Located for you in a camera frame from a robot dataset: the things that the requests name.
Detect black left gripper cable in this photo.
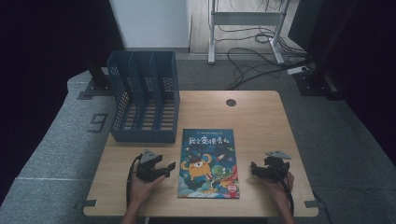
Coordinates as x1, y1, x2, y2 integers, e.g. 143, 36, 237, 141
125, 154, 143, 209

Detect colourful children's picture book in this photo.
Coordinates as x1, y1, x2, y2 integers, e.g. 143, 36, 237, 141
177, 128, 241, 200

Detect black floor cables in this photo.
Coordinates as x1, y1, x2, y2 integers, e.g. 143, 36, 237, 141
214, 0, 313, 91

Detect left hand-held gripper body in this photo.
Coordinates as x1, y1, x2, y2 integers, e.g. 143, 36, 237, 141
135, 148, 159, 183

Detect person's right hand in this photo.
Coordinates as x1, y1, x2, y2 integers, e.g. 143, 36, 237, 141
264, 171, 295, 203

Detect blue plastic file rack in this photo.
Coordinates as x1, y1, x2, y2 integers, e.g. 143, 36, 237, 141
106, 50, 181, 145

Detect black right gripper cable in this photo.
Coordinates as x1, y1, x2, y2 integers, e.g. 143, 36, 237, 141
270, 163, 295, 217

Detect black stand with base plate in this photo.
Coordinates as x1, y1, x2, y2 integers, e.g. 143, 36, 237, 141
77, 58, 114, 101

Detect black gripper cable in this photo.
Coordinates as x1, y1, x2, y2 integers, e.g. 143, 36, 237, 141
125, 154, 143, 209
270, 163, 295, 217

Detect white metal desk frame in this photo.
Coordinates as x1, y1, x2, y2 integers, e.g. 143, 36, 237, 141
207, 0, 291, 65

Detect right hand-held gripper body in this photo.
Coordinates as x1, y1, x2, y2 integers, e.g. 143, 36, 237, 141
263, 149, 293, 182

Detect white panel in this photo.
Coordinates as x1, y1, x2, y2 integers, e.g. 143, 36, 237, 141
108, 0, 191, 51

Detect person's left hand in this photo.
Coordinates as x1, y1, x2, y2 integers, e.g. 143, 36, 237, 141
129, 172, 166, 207

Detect tall black stand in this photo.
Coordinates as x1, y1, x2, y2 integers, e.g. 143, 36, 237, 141
293, 0, 359, 101

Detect white power strip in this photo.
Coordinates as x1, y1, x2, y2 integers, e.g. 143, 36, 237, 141
286, 65, 309, 77

